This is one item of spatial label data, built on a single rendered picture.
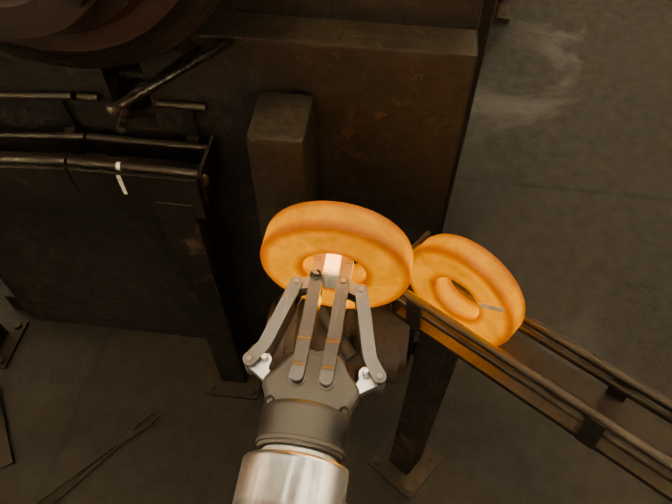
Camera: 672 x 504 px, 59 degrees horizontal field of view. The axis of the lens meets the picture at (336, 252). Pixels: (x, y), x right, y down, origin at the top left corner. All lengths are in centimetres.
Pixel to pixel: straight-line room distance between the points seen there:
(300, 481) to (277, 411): 6
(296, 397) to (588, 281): 129
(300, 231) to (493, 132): 152
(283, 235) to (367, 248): 8
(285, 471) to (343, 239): 21
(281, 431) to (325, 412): 4
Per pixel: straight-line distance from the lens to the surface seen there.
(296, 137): 76
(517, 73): 228
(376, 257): 56
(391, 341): 90
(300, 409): 48
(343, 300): 55
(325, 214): 54
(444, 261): 69
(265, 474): 47
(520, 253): 171
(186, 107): 89
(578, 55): 244
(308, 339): 52
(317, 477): 46
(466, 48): 80
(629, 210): 193
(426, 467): 138
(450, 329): 76
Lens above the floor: 132
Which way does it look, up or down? 54 degrees down
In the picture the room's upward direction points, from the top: straight up
